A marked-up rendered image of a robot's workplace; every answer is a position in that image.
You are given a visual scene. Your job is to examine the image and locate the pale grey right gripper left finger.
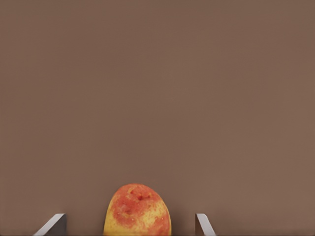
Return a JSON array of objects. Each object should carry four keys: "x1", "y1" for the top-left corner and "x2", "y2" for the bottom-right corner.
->
[{"x1": 32, "y1": 213, "x2": 67, "y2": 236}]

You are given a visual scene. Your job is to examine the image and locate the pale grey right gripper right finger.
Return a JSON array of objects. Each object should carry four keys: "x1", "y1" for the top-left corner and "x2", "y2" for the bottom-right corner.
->
[{"x1": 195, "y1": 213, "x2": 217, "y2": 236}]

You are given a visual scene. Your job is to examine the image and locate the red and yellow potato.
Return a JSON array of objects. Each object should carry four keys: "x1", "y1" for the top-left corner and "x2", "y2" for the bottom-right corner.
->
[{"x1": 102, "y1": 183, "x2": 172, "y2": 236}]

